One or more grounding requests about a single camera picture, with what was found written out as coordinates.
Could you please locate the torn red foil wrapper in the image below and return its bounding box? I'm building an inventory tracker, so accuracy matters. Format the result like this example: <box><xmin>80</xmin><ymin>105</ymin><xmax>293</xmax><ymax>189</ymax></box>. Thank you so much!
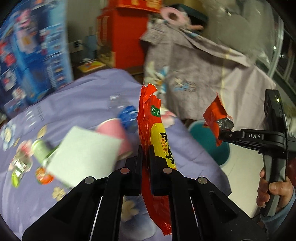
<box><xmin>203</xmin><ymin>95</ymin><xmax>234</xmax><ymax>147</ymax></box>

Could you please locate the red yellow snack wrapper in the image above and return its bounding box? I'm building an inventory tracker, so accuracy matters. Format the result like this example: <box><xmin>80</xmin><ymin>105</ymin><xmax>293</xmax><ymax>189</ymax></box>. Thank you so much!
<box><xmin>137</xmin><ymin>83</ymin><xmax>177</xmax><ymax>235</ymax></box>

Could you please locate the white paper towel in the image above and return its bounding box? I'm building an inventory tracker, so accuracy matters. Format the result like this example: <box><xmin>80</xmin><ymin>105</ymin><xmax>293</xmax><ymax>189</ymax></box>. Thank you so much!
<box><xmin>46</xmin><ymin>126</ymin><xmax>122</xmax><ymax>187</ymax></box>

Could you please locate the pink paper cup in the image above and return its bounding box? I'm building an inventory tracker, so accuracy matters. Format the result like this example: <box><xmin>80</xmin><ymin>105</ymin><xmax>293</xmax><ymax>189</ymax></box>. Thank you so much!
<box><xmin>95</xmin><ymin>118</ymin><xmax>132</xmax><ymax>160</ymax></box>

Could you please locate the clear bottle blue label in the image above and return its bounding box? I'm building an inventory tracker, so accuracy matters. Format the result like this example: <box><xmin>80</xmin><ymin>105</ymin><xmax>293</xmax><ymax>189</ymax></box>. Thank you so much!
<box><xmin>109</xmin><ymin>94</ymin><xmax>138</xmax><ymax>133</ymax></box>

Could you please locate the green label small bottle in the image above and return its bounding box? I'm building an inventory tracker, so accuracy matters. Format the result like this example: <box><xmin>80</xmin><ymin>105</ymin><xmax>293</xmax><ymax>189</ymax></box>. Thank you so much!
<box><xmin>9</xmin><ymin>138</ymin><xmax>58</xmax><ymax>188</ymax></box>

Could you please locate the blue sleeve forearm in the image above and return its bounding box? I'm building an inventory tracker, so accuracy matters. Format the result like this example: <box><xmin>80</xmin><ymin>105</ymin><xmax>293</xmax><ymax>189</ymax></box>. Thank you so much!
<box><xmin>260</xmin><ymin>187</ymin><xmax>295</xmax><ymax>236</ymax></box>

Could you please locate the teal round trash bin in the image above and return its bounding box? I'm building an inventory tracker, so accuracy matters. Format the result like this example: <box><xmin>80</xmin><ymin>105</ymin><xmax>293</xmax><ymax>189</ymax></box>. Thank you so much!
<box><xmin>188</xmin><ymin>120</ymin><xmax>230</xmax><ymax>166</ymax></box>

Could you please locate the person's right hand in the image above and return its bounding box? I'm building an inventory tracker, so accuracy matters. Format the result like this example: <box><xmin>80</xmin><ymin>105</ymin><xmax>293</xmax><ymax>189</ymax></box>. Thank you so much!
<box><xmin>256</xmin><ymin>168</ymin><xmax>294</xmax><ymax>213</ymax></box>

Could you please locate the grey floral draped sheet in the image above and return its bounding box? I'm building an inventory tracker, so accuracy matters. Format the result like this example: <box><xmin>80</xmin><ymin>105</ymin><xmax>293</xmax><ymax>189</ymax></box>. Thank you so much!
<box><xmin>141</xmin><ymin>19</ymin><xmax>275</xmax><ymax>130</ymax></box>

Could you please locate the orange round lid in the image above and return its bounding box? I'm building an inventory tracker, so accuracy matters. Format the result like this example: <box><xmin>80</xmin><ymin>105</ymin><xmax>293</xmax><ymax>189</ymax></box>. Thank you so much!
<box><xmin>35</xmin><ymin>167</ymin><xmax>54</xmax><ymax>185</ymax></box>

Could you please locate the purple floral bed cover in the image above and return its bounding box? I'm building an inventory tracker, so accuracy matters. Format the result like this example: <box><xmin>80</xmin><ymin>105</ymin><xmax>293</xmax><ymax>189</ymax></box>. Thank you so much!
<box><xmin>1</xmin><ymin>69</ymin><xmax>231</xmax><ymax>239</ymax></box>

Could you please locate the clear plastic bag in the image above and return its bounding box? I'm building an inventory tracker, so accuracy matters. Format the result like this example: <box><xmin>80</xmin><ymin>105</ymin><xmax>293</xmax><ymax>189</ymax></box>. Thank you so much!
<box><xmin>203</xmin><ymin>1</ymin><xmax>284</xmax><ymax>77</ymax></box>

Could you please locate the yellow flat book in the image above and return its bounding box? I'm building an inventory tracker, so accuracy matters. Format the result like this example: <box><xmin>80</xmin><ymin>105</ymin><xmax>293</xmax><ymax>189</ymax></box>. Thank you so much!
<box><xmin>77</xmin><ymin>60</ymin><xmax>106</xmax><ymax>73</ymax></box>

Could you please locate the red cardboard box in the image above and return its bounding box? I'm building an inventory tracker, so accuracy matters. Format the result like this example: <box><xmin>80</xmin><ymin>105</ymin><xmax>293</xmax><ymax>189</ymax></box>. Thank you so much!
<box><xmin>96</xmin><ymin>0</ymin><xmax>163</xmax><ymax>69</ymax></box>

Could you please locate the blue toy box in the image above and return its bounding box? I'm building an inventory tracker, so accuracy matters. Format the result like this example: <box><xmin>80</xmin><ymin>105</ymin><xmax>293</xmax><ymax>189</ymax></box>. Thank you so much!
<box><xmin>1</xmin><ymin>1</ymin><xmax>73</xmax><ymax>118</ymax></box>

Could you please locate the white wall power strip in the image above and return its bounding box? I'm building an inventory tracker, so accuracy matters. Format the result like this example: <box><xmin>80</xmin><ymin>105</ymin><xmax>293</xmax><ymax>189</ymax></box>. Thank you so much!
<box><xmin>68</xmin><ymin>40</ymin><xmax>83</xmax><ymax>54</ymax></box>

